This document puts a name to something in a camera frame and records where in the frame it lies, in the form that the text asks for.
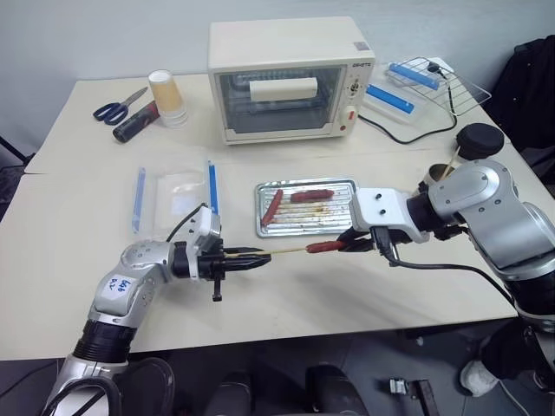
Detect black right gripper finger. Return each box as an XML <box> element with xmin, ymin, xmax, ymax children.
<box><xmin>334</xmin><ymin>228</ymin><xmax>373</xmax><ymax>246</ymax></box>
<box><xmin>339</xmin><ymin>240</ymin><xmax>376</xmax><ymax>256</ymax></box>

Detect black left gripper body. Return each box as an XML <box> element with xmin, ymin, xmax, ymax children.
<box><xmin>197</xmin><ymin>245</ymin><xmax>232</xmax><ymax>302</ymax></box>

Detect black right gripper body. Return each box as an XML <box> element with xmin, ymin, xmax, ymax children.
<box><xmin>362</xmin><ymin>224</ymin><xmax>421</xmax><ymax>257</ymax></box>

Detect thin wooden skewer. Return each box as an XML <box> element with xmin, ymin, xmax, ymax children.
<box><xmin>225</xmin><ymin>245</ymin><xmax>310</xmax><ymax>260</ymax></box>

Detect ribbed metal tray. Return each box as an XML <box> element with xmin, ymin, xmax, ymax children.
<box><xmin>254</xmin><ymin>178</ymin><xmax>361</xmax><ymax>240</ymax></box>

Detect long thin red sausage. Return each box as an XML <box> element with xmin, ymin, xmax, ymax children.
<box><xmin>260</xmin><ymin>188</ymin><xmax>284</xmax><ymax>227</ymax></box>

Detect thick red sausage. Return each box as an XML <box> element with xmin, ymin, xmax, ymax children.
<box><xmin>290</xmin><ymin>188</ymin><xmax>336</xmax><ymax>205</ymax></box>

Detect metal skewer cup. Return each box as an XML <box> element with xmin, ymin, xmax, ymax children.
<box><xmin>423</xmin><ymin>162</ymin><xmax>460</xmax><ymax>188</ymax></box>

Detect wooden skewer in cup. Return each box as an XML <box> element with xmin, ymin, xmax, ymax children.
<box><xmin>445</xmin><ymin>146</ymin><xmax>461</xmax><ymax>179</ymax></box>

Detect black round lid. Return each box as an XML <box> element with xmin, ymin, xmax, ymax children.
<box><xmin>454</xmin><ymin>122</ymin><xmax>506</xmax><ymax>162</ymax></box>

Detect clear box with blue clip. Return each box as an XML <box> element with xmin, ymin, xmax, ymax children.
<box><xmin>383</xmin><ymin>56</ymin><xmax>454</xmax><ymax>94</ymax></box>
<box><xmin>361</xmin><ymin>82</ymin><xmax>428</xmax><ymax>127</ymax></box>

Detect dark rounded shape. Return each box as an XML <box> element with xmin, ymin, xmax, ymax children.
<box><xmin>113</xmin><ymin>356</ymin><xmax>176</xmax><ymax>416</ymax></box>

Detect white shoe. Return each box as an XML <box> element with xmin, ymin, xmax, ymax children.
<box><xmin>459</xmin><ymin>359</ymin><xmax>500</xmax><ymax>398</ymax></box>

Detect black and red bottle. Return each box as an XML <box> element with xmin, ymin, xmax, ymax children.
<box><xmin>112</xmin><ymin>100</ymin><xmax>160</xmax><ymax>143</ymax></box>

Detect stack of paper cups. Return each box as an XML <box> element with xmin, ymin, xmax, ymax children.
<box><xmin>147</xmin><ymin>69</ymin><xmax>190</xmax><ymax>128</ymax></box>

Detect cream toaster oven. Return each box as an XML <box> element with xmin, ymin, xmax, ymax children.
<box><xmin>206</xmin><ymin>16</ymin><xmax>376</xmax><ymax>146</ymax></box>

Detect black jacket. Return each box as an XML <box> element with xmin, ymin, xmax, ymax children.
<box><xmin>488</xmin><ymin>37</ymin><xmax>555</xmax><ymax>179</ymax></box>

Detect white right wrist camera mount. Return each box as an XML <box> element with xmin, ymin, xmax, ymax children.
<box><xmin>348</xmin><ymin>186</ymin><xmax>431</xmax><ymax>244</ymax></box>

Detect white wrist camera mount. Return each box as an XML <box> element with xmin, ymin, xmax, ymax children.
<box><xmin>348</xmin><ymin>186</ymin><xmax>431</xmax><ymax>244</ymax></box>
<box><xmin>186</xmin><ymin>206</ymin><xmax>225</xmax><ymax>262</ymax></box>

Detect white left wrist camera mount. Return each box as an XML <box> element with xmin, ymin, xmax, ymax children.
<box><xmin>186</xmin><ymin>206</ymin><xmax>225</xmax><ymax>262</ymax></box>

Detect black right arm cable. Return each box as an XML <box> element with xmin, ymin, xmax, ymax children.
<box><xmin>373</xmin><ymin>224</ymin><xmax>524</xmax><ymax>309</ymax></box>

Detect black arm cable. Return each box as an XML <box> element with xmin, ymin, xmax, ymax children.
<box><xmin>166</xmin><ymin>200</ymin><xmax>210</xmax><ymax>242</ymax></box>
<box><xmin>373</xmin><ymin>224</ymin><xmax>524</xmax><ymax>309</ymax></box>

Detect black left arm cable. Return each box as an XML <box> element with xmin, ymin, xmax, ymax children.
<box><xmin>166</xmin><ymin>200</ymin><xmax>210</xmax><ymax>242</ymax></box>

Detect black oven power cord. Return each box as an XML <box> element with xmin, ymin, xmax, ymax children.
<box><xmin>356</xmin><ymin>62</ymin><xmax>460</xmax><ymax>146</ymax></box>

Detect small metal bracket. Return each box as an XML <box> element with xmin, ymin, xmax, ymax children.
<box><xmin>387</xmin><ymin>378</ymin><xmax>434</xmax><ymax>406</ymax></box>

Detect metal wire rack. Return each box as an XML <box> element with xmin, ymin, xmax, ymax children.
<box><xmin>385</xmin><ymin>55</ymin><xmax>494</xmax><ymax>117</ymax></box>

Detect blue handled scissors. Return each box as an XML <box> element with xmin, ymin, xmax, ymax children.
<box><xmin>91</xmin><ymin>86</ymin><xmax>150</xmax><ymax>127</ymax></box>

